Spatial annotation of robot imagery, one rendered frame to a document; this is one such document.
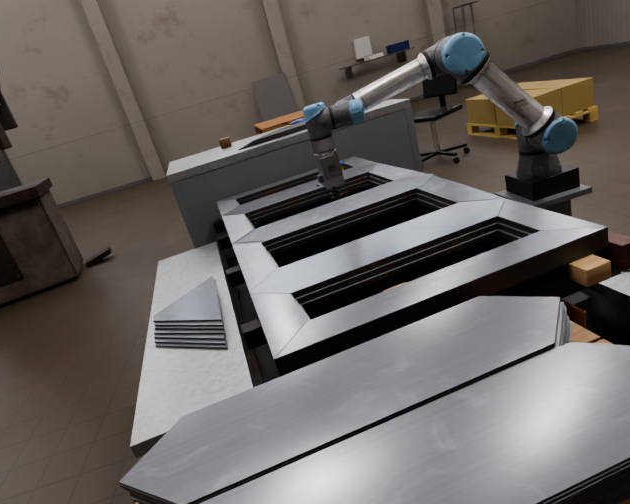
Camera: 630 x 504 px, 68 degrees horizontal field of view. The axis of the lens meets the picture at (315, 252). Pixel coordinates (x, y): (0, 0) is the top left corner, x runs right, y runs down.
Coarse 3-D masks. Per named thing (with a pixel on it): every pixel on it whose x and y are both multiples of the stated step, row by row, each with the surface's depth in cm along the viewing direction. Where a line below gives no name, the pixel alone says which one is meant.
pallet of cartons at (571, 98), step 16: (560, 80) 536; (576, 80) 507; (592, 80) 498; (480, 96) 589; (544, 96) 489; (560, 96) 495; (576, 96) 500; (592, 96) 504; (480, 112) 577; (496, 112) 542; (560, 112) 501; (576, 112) 504; (592, 112) 506; (496, 128) 554; (512, 128) 526
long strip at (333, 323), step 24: (528, 240) 101; (552, 240) 98; (456, 264) 100; (480, 264) 97; (504, 264) 94; (408, 288) 96; (432, 288) 93; (336, 312) 95; (360, 312) 92; (384, 312) 90; (312, 336) 89
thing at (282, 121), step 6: (288, 114) 675; (294, 114) 645; (300, 114) 617; (270, 120) 663; (276, 120) 634; (282, 120) 607; (288, 120) 582; (294, 120) 576; (258, 126) 623; (264, 126) 597; (270, 126) 573; (276, 126) 573; (282, 126) 575; (258, 132) 666; (264, 132) 572
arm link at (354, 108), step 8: (336, 104) 151; (344, 104) 149; (352, 104) 149; (360, 104) 148; (336, 112) 149; (344, 112) 148; (352, 112) 148; (360, 112) 149; (336, 120) 149; (344, 120) 149; (352, 120) 150; (360, 120) 151; (336, 128) 152
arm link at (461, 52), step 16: (464, 32) 141; (448, 48) 140; (464, 48) 140; (480, 48) 139; (448, 64) 142; (464, 64) 141; (480, 64) 141; (464, 80) 146; (480, 80) 146; (496, 80) 145; (512, 80) 148; (496, 96) 148; (512, 96) 147; (528, 96) 148; (512, 112) 150; (528, 112) 149; (544, 112) 149; (528, 128) 152; (544, 128) 149; (560, 128) 148; (576, 128) 149; (544, 144) 151; (560, 144) 150
